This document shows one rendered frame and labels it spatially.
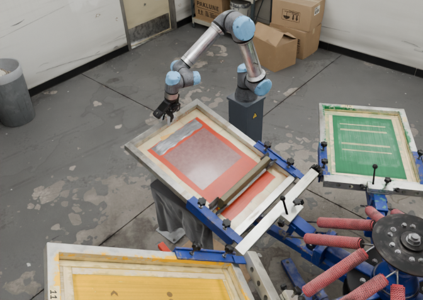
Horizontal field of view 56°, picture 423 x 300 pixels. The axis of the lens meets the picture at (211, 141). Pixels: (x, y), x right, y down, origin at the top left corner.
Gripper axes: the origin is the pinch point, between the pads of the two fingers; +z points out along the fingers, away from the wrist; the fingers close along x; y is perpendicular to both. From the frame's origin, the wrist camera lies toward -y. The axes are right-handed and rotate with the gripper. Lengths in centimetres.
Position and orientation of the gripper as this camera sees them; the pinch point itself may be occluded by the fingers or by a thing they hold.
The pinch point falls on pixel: (165, 122)
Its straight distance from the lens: 234.3
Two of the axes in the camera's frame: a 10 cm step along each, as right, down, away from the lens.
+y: 6.5, -4.9, 5.7
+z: -1.6, 6.5, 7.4
